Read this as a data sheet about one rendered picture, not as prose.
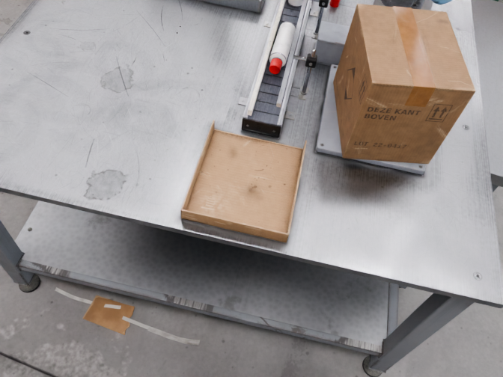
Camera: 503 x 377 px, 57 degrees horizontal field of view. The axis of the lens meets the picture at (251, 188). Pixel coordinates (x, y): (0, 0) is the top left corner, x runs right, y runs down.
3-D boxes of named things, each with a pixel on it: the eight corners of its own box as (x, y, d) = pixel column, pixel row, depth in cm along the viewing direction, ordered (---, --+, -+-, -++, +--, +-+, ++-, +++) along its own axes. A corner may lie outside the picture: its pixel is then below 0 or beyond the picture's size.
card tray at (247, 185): (212, 129, 130) (212, 119, 127) (304, 149, 129) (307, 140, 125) (181, 218, 113) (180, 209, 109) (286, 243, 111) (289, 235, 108)
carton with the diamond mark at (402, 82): (332, 81, 143) (356, 2, 121) (409, 87, 144) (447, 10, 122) (342, 158, 125) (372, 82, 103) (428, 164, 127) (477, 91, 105)
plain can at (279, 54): (281, 19, 145) (266, 60, 133) (297, 23, 144) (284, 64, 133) (278, 33, 149) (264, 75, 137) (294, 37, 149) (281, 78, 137)
